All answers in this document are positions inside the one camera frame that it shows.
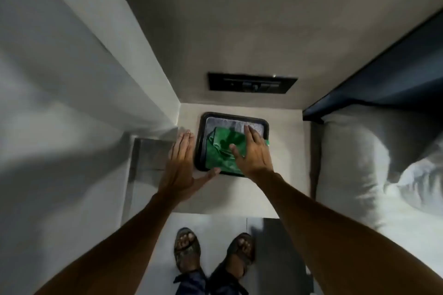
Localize person's left hand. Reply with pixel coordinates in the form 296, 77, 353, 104
156, 130, 221, 203

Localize person's right hand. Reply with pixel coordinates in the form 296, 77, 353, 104
229, 124, 278, 182

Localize green cleaning cloth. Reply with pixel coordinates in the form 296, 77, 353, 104
206, 126, 270, 176

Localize black rectangular tray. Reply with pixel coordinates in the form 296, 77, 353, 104
194, 112, 270, 178

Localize person's right forearm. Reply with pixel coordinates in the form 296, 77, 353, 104
246, 171, 443, 295

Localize person's left forearm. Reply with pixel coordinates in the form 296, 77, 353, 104
35, 193, 186, 295

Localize beige bedside table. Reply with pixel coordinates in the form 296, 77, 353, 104
121, 102, 313, 219

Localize grey tray liner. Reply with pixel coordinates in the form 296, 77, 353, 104
207, 117, 266, 140

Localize person's left sandal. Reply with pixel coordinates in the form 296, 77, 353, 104
174, 227, 201, 275

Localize person's sandal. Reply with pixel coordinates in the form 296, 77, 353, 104
224, 233, 257, 277
174, 227, 201, 275

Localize person's right sandal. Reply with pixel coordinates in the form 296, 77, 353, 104
224, 233, 257, 277

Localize person's blue jeans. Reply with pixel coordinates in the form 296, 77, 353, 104
173, 264, 250, 295

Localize white pillow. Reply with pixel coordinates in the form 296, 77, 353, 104
316, 104, 443, 233

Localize dark blue bed headboard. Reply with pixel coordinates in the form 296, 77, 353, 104
302, 8, 443, 123

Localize white crumpled blanket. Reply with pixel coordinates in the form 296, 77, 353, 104
387, 139, 443, 216

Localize black wall switch panel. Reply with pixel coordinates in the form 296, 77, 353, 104
208, 72, 298, 94

